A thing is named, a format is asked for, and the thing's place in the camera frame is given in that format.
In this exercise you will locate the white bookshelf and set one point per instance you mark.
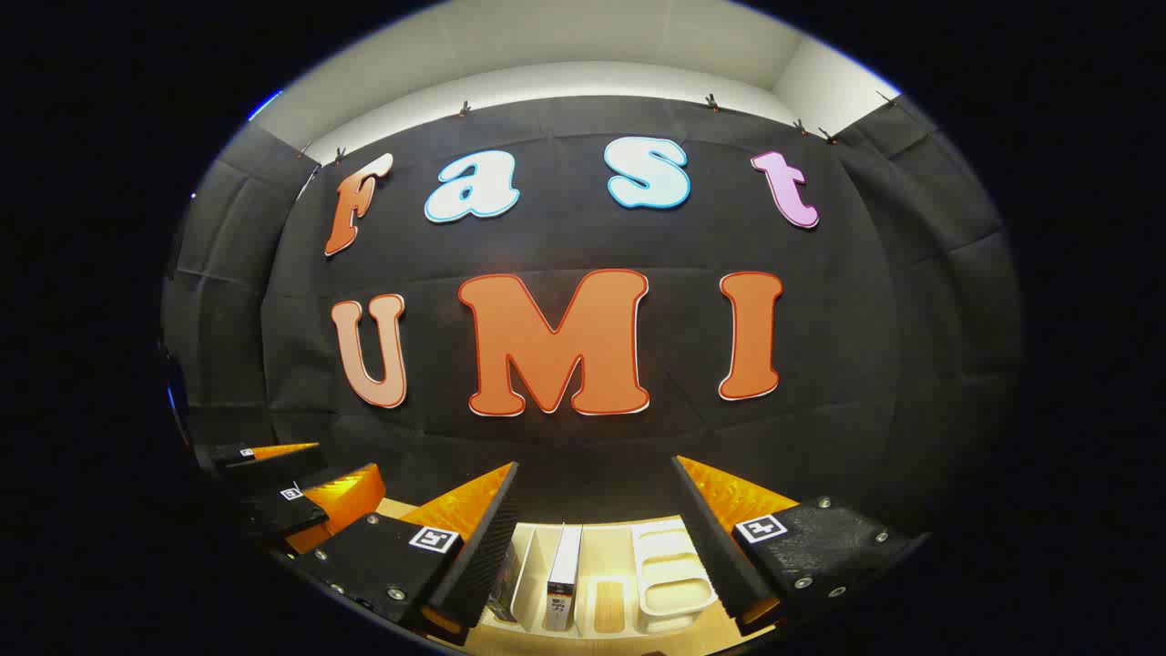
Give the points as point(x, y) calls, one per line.
point(669, 583)

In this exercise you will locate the black backdrop cloth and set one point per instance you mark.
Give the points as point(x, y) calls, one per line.
point(638, 437)

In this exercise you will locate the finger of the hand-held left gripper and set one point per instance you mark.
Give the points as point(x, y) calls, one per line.
point(273, 515)
point(273, 466)

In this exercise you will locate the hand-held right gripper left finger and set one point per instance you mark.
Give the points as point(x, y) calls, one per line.
point(487, 547)

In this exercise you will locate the grey portrait cover book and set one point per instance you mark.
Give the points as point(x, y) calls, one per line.
point(565, 565)

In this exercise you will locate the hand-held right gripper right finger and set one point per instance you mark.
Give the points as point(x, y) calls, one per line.
point(720, 556)

